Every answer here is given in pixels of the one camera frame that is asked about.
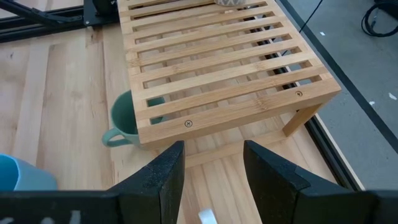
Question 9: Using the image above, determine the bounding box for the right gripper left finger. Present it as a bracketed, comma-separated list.
[0, 139, 187, 224]

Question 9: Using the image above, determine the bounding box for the plain green mug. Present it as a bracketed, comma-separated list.
[101, 90, 166, 149]

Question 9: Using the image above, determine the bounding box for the thin black floor cable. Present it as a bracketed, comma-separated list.
[298, 0, 325, 34]

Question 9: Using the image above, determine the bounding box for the plain blue mug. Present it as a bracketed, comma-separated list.
[0, 153, 58, 192]

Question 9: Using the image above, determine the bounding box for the black geometric patterned mug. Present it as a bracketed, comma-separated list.
[213, 0, 248, 7]

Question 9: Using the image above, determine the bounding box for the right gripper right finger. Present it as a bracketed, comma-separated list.
[243, 139, 398, 224]

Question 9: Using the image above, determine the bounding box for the slatted wooden shelf riser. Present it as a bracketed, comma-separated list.
[117, 0, 342, 149]

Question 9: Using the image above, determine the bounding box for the coiled black cable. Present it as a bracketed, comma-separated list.
[360, 0, 398, 39]

